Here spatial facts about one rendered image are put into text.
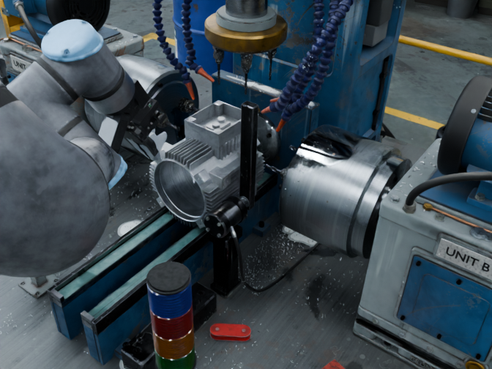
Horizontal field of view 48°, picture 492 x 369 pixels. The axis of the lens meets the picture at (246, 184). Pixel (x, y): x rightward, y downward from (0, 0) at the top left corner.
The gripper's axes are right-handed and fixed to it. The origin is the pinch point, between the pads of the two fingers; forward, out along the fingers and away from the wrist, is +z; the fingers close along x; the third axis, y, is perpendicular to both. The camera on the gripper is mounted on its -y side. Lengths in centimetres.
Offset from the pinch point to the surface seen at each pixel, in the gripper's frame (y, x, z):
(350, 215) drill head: 8.1, -43.3, 5.1
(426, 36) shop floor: 288, 68, 291
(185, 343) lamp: -28, -39, -18
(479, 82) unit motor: 32, -57, -14
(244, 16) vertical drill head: 32.4, -8.4, -13.1
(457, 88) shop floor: 215, 13, 250
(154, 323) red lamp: -28, -35, -23
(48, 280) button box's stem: -33.7, 14.4, 12.9
